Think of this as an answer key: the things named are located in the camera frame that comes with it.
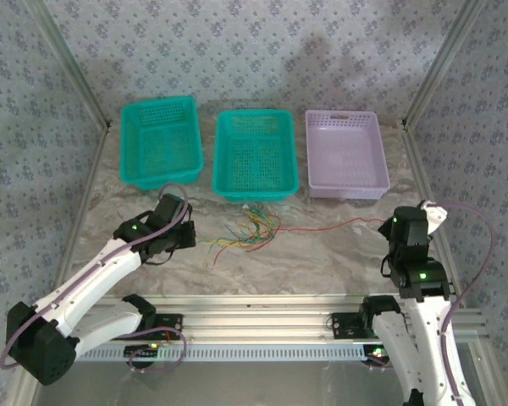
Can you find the teal plastic basket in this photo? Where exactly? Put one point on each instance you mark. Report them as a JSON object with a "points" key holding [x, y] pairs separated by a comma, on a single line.
{"points": [[254, 160], [161, 144]]}

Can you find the right controller board green light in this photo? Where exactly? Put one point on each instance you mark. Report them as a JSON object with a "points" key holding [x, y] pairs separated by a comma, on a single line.
{"points": [[379, 352]]}

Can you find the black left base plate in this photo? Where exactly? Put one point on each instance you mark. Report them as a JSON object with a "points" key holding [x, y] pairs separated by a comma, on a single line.
{"points": [[171, 323]]}

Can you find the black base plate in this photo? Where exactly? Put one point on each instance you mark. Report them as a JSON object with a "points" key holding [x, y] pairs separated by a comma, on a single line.
{"points": [[171, 323], [343, 325]]}

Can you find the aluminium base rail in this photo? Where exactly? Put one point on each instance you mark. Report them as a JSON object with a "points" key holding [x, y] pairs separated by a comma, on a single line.
{"points": [[258, 321]]}

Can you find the controller board green light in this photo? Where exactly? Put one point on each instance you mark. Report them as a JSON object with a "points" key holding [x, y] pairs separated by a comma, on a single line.
{"points": [[379, 352], [139, 351]]}

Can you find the aluminium corner post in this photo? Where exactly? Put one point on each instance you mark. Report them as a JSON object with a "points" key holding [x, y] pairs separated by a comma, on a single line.
{"points": [[444, 63], [70, 63]]}

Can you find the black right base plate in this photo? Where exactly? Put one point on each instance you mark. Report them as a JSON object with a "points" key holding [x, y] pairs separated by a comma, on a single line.
{"points": [[343, 325]]}

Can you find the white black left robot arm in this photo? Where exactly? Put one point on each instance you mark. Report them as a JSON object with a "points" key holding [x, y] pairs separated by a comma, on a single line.
{"points": [[93, 275]]}

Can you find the lilac plastic basket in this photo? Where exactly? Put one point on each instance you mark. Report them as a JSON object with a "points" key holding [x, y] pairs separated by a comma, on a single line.
{"points": [[347, 156]]}

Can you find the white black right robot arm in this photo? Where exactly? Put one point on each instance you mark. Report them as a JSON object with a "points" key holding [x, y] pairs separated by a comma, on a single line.
{"points": [[427, 338]]}

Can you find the aluminium side rail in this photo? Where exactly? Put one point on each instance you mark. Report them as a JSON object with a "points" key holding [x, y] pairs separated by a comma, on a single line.
{"points": [[81, 211], [421, 169]]}

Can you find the left controller board green light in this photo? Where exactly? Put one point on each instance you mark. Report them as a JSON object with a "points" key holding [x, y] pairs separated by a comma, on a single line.
{"points": [[139, 351]]}

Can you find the grey metal panel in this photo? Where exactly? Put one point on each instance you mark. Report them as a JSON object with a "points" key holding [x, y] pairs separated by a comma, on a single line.
{"points": [[258, 385]]}

